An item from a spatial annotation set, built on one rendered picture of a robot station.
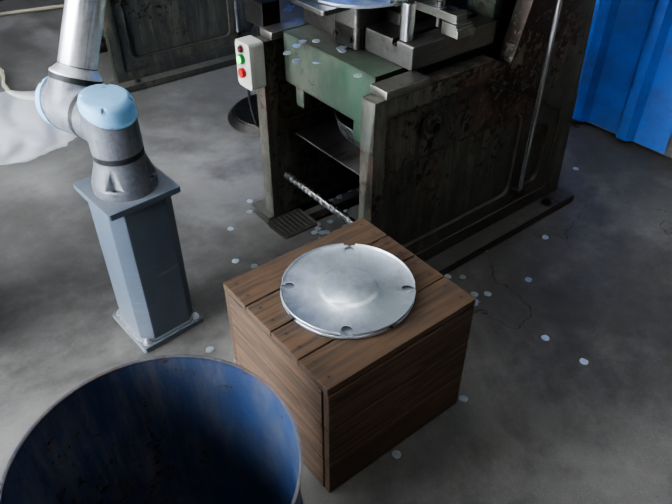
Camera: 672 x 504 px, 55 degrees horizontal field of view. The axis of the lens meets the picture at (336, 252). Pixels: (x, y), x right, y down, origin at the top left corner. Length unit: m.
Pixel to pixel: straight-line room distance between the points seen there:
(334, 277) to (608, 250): 1.10
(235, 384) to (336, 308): 0.32
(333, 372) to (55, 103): 0.86
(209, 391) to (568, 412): 0.92
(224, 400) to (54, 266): 1.13
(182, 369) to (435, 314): 0.53
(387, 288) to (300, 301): 0.19
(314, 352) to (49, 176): 1.61
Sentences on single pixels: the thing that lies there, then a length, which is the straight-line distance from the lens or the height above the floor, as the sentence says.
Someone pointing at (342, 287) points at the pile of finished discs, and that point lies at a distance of 1.38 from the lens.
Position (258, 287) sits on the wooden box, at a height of 0.35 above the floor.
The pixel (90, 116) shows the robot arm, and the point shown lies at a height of 0.66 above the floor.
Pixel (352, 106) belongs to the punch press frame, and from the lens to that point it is 1.71.
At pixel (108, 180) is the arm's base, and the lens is 1.55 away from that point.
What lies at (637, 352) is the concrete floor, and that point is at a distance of 1.92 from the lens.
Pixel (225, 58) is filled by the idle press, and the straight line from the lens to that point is 3.38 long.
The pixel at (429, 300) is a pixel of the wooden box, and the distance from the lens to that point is 1.39.
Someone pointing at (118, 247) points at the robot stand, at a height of 0.33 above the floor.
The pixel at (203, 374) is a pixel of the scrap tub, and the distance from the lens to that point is 1.14.
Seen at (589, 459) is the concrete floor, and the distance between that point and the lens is 1.65.
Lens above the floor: 1.29
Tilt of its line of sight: 39 degrees down
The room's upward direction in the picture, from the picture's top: straight up
